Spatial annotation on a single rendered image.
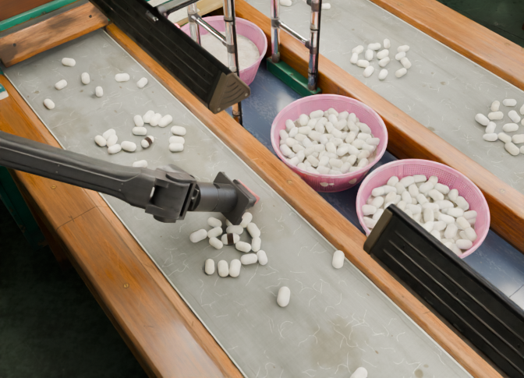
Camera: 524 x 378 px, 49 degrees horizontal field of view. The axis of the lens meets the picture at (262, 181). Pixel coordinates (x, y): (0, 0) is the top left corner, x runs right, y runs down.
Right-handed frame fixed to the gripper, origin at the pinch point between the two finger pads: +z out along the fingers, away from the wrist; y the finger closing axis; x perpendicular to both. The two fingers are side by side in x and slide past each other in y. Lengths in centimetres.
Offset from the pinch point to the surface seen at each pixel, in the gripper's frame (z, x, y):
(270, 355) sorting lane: -13.8, 13.1, -28.7
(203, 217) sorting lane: -7.7, 7.8, 3.6
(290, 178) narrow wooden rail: 5.7, -6.8, -1.1
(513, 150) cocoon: 40, -35, -26
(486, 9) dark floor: 202, -74, 73
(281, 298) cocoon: -9.1, 6.3, -22.2
